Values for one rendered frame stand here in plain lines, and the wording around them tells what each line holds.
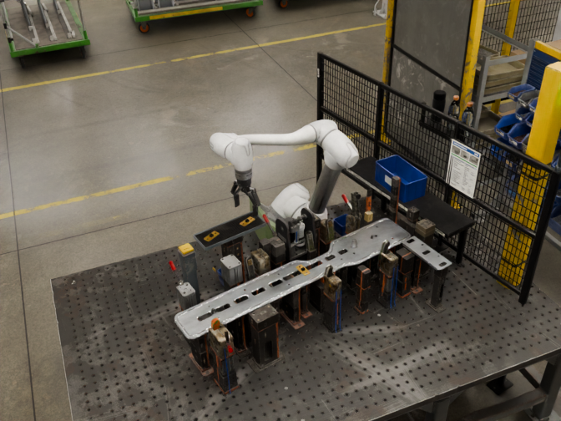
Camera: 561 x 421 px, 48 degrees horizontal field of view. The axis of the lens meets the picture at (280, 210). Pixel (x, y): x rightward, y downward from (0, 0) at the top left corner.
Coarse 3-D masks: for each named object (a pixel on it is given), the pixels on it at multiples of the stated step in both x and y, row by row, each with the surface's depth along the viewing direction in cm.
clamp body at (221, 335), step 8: (224, 328) 286; (216, 336) 282; (224, 336) 282; (232, 336) 283; (216, 344) 283; (224, 344) 282; (232, 344) 285; (216, 352) 288; (224, 352) 284; (232, 352) 288; (216, 360) 294; (224, 360) 289; (232, 360) 293; (216, 368) 297; (224, 368) 294; (232, 368) 296; (216, 376) 302; (224, 376) 294; (232, 376) 297; (216, 384) 305; (224, 384) 297; (232, 384) 300; (224, 392) 300
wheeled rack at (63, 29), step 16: (0, 0) 754; (16, 0) 930; (16, 16) 902; (32, 16) 899; (48, 16) 898; (64, 16) 886; (80, 16) 802; (16, 32) 781; (32, 32) 844; (48, 32) 842; (64, 32) 840; (80, 32) 842; (16, 48) 797; (32, 48) 797; (48, 48) 805; (80, 48) 829
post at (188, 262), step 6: (180, 252) 319; (192, 252) 318; (180, 258) 321; (186, 258) 318; (192, 258) 320; (180, 264) 324; (186, 264) 320; (192, 264) 322; (186, 270) 321; (192, 270) 324; (186, 276) 325; (192, 276) 327; (192, 282) 329; (198, 288) 333; (198, 294) 336; (198, 300) 338
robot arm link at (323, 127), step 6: (318, 120) 343; (324, 120) 343; (330, 120) 345; (318, 126) 338; (324, 126) 338; (330, 126) 339; (336, 126) 346; (318, 132) 337; (324, 132) 337; (330, 132) 336; (318, 138) 339; (324, 138) 336; (318, 144) 342
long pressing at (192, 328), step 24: (336, 240) 345; (360, 240) 345; (384, 240) 345; (288, 264) 330; (336, 264) 329; (240, 288) 316; (288, 288) 315; (192, 312) 303; (216, 312) 303; (240, 312) 302; (192, 336) 291
